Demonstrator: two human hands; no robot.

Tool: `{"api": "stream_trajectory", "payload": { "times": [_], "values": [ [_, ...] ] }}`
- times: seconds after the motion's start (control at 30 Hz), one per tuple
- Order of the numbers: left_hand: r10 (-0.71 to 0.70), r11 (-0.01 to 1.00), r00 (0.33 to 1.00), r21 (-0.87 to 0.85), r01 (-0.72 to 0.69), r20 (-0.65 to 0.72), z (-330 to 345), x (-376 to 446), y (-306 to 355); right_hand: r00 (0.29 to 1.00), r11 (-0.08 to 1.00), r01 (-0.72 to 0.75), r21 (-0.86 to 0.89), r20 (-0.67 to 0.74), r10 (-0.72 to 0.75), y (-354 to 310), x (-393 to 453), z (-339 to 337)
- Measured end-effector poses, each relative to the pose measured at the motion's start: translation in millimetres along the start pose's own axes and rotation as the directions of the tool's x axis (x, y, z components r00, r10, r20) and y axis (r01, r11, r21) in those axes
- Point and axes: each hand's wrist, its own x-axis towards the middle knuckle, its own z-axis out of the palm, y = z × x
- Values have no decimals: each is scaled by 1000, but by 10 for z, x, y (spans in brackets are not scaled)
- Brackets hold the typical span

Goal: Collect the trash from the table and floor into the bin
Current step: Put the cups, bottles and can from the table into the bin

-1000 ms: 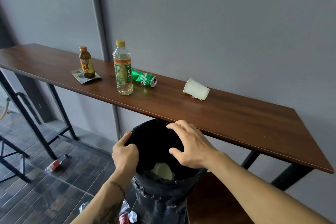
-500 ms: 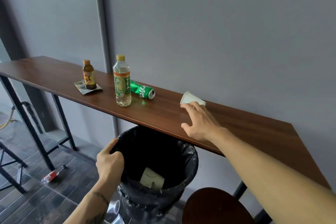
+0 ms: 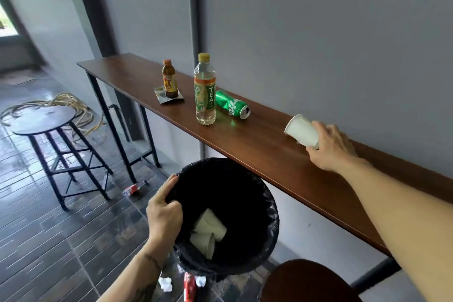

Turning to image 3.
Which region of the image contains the black metal table frame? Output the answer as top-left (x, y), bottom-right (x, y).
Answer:
top-left (86, 71), bottom-right (403, 294)

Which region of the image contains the green drink can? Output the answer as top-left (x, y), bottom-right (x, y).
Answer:
top-left (215, 89), bottom-right (251, 120)

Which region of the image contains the crushed paper cup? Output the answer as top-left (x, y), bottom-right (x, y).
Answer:
top-left (189, 233), bottom-right (217, 260)
top-left (193, 208), bottom-right (227, 242)

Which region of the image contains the red drink can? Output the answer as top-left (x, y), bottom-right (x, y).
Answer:
top-left (183, 272), bottom-right (197, 302)

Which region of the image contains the person's left forearm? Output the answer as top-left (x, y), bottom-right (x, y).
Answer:
top-left (95, 238), bottom-right (176, 302)

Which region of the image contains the trash bin with black bag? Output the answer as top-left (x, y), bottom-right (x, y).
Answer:
top-left (166, 157), bottom-right (280, 280)

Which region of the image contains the white paper cup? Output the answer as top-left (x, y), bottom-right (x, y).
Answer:
top-left (284, 114), bottom-right (320, 150)

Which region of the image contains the clear tea bottle yellow cap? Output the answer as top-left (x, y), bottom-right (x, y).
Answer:
top-left (193, 53), bottom-right (217, 126)

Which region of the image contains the person's right forearm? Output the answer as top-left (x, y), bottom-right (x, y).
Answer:
top-left (334, 158), bottom-right (453, 302)

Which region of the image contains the brown round stool seat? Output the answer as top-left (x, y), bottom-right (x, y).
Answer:
top-left (260, 259), bottom-right (364, 302)

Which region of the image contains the person's right hand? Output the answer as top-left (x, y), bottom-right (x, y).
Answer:
top-left (306, 121), bottom-right (369, 172)

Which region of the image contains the plastic bottle with red label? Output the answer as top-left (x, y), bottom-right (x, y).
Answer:
top-left (122, 180), bottom-right (149, 197)

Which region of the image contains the black round metal stool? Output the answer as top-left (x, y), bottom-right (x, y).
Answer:
top-left (11, 105), bottom-right (114, 211)

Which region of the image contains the small brown glass bottle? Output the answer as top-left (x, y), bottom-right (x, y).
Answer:
top-left (162, 59), bottom-right (179, 99)

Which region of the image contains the dark metal column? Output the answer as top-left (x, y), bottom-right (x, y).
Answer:
top-left (67, 0), bottom-right (146, 143)

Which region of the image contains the crumpled foil wrapper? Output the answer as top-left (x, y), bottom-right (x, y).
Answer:
top-left (154, 87), bottom-right (185, 104)

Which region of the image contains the yellow coiled hose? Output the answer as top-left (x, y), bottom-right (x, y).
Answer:
top-left (0, 92), bottom-right (107, 137)

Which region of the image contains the grey wall pipe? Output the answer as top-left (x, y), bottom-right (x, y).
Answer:
top-left (187, 0), bottom-right (206, 161)

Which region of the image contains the person's left hand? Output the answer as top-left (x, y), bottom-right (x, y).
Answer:
top-left (146, 174), bottom-right (184, 245)

